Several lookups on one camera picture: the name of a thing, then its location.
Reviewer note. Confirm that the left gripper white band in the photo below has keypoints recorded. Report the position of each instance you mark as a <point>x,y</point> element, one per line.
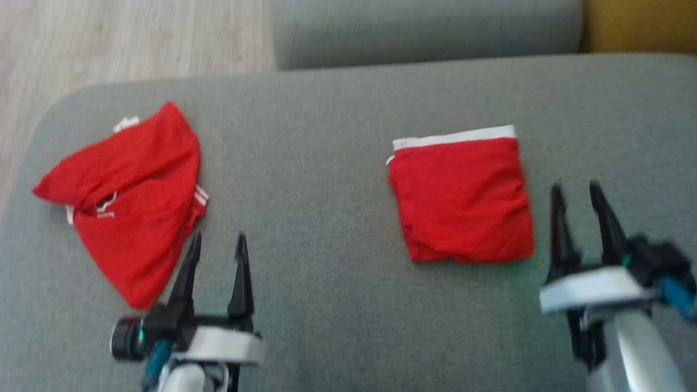
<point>223,345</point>

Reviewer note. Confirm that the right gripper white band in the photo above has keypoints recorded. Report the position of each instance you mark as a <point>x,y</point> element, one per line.
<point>593,288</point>

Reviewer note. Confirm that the red basketball jersey white trim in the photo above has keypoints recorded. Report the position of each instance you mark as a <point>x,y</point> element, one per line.
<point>136,218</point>

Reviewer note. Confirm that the red shorts white waistband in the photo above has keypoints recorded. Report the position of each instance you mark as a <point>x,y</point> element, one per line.
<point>463,207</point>

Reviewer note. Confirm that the large grey sofa ottoman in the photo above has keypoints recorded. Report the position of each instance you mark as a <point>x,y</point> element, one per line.
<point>337,228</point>

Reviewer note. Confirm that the large yellow sofa backrest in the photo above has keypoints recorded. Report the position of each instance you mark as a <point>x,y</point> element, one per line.
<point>642,24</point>

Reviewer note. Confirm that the grey sofa seat cushion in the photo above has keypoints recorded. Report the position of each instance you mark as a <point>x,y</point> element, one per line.
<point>425,27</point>

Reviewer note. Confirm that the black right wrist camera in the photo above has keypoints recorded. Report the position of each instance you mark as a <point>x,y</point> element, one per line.
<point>659,258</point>

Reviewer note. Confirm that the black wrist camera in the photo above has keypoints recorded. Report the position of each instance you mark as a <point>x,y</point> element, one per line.
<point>659,258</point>
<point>141,335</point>

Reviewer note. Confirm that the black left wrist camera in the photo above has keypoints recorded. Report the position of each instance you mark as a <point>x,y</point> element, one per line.
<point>141,335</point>

